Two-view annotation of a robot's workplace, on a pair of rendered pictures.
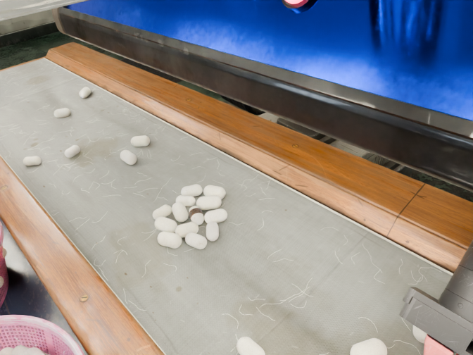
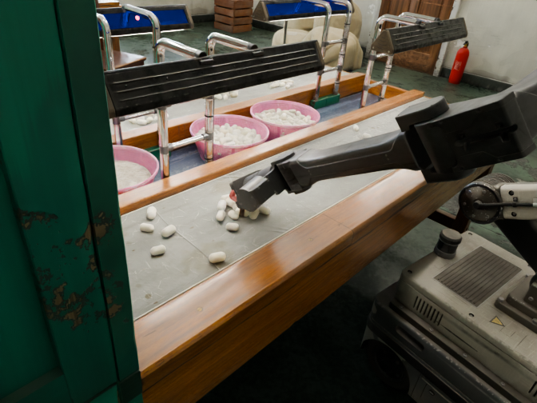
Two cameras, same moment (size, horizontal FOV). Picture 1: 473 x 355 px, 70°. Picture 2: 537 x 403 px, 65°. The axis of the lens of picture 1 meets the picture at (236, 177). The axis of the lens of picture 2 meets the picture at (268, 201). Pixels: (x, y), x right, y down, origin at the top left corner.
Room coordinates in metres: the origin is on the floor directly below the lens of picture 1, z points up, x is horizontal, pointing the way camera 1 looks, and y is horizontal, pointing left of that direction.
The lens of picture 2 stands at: (0.06, -1.07, 1.34)
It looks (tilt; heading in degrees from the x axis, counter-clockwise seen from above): 32 degrees down; 83
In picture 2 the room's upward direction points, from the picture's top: 6 degrees clockwise
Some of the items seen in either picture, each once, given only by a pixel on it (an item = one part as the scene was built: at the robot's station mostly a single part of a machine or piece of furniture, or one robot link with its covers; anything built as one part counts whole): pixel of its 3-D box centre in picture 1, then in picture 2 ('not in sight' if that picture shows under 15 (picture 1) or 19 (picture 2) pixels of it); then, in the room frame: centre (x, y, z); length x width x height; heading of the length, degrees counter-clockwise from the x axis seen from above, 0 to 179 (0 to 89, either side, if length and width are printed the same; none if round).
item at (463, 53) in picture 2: not in sight; (460, 61); (2.79, 3.82, 0.25); 0.18 x 0.14 x 0.49; 44
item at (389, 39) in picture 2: not in sight; (426, 33); (0.79, 0.53, 1.08); 0.62 x 0.08 x 0.07; 42
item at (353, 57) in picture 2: not in sight; (325, 49); (1.04, 3.21, 0.40); 0.74 x 0.56 x 0.38; 45
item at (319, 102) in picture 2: not in sight; (317, 52); (0.47, 0.89, 0.90); 0.20 x 0.19 x 0.45; 42
